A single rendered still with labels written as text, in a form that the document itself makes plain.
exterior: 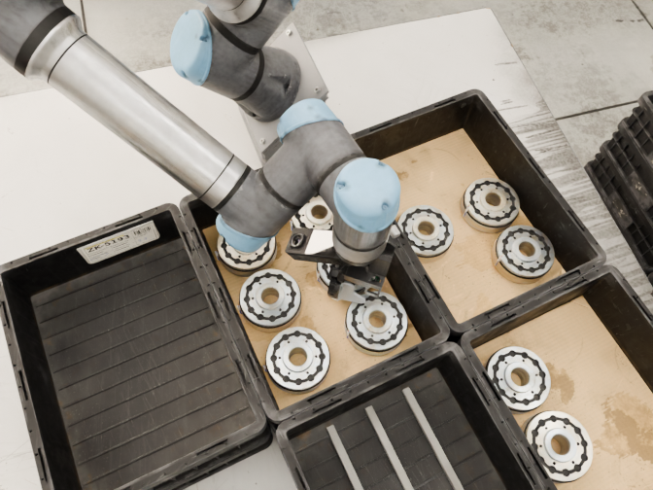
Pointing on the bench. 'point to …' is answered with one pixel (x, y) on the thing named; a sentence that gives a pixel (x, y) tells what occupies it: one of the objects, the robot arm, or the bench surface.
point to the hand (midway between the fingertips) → (338, 281)
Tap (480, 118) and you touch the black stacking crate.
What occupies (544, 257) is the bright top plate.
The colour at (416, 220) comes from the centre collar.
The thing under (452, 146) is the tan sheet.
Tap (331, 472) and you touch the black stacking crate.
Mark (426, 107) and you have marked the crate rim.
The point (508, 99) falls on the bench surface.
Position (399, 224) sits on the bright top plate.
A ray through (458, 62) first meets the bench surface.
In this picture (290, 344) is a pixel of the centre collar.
